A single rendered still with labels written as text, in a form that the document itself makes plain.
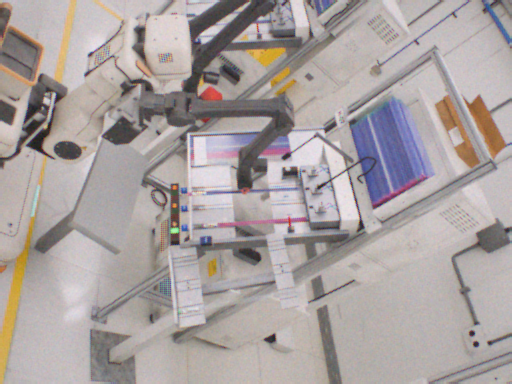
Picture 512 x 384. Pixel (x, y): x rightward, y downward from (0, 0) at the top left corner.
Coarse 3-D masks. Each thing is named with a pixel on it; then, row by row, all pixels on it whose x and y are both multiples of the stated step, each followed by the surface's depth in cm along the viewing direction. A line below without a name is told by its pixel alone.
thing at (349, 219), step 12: (324, 144) 278; (336, 144) 278; (324, 156) 278; (336, 156) 273; (336, 168) 268; (336, 180) 263; (348, 180) 264; (336, 192) 259; (348, 192) 259; (348, 204) 254; (348, 216) 250; (348, 228) 253
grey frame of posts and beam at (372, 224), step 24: (432, 48) 269; (408, 72) 276; (480, 168) 223; (360, 192) 257; (408, 216) 240; (360, 240) 251; (168, 264) 255; (312, 264) 263; (144, 288) 265; (216, 312) 296; (192, 336) 307
